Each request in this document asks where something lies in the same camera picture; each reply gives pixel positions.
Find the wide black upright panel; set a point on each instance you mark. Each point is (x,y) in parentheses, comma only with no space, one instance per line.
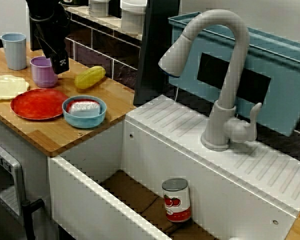
(152,62)

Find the cream scalloped plate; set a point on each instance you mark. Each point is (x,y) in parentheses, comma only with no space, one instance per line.
(5,87)

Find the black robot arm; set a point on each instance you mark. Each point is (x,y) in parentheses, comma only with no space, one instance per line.
(45,7)

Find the red and white toy sushi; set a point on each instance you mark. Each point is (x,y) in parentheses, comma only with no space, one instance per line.
(85,108)

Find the plain white canister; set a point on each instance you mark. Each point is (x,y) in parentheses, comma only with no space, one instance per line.
(132,17)

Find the grey toy faucet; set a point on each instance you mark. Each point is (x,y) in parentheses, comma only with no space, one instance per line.
(240,50)

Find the grey appliance door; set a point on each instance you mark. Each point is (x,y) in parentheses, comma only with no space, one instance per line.
(5,175)

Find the white toy sink unit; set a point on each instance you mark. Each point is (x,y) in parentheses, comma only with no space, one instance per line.
(165,150)

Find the tomato soup can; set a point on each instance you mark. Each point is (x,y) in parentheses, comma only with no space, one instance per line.
(177,202)

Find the black vertical post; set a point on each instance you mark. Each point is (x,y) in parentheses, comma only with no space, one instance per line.
(115,7)
(33,43)

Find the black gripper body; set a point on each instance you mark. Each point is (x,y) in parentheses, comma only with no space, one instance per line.
(55,32)

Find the red round plate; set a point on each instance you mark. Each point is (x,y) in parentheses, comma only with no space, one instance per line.
(37,105)

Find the white canister with print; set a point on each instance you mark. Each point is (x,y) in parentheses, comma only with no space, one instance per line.
(98,8)

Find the yellow toy corn cob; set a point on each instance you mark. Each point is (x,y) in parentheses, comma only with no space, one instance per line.
(90,77)

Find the teal plastic bin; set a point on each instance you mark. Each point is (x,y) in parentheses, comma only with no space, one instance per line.
(285,105)

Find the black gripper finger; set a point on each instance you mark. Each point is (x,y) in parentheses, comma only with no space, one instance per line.
(48,50)
(60,63)

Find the blue plastic bowl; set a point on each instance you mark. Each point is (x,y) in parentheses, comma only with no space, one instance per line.
(85,122)

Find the light blue plastic cup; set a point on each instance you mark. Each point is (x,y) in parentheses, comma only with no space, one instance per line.
(14,52)

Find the black rectangular label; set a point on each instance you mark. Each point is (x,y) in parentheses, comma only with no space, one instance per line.
(210,67)

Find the purple plastic mug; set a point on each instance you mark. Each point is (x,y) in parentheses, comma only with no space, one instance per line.
(41,75)

